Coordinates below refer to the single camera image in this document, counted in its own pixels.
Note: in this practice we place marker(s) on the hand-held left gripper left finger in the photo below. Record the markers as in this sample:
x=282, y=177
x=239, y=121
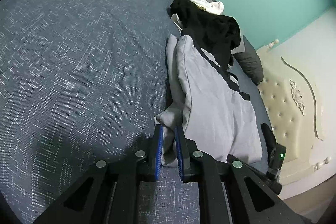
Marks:
x=159, y=153

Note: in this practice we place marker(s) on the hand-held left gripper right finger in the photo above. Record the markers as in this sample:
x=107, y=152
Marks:
x=179, y=153

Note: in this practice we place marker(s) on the light grey jacket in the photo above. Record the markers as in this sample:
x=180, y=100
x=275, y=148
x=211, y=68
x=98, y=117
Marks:
x=218, y=113

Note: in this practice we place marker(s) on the black cloth strip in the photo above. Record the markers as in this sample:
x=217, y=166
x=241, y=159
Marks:
x=268, y=134

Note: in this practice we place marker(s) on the cream tufted headboard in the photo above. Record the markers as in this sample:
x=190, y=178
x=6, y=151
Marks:
x=288, y=121

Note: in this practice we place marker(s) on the grey garment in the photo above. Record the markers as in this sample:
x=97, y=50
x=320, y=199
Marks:
x=240, y=48

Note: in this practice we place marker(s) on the black garment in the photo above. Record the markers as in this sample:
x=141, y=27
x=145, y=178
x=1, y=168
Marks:
x=207, y=27

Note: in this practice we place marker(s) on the white garment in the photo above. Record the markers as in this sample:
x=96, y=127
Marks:
x=210, y=5

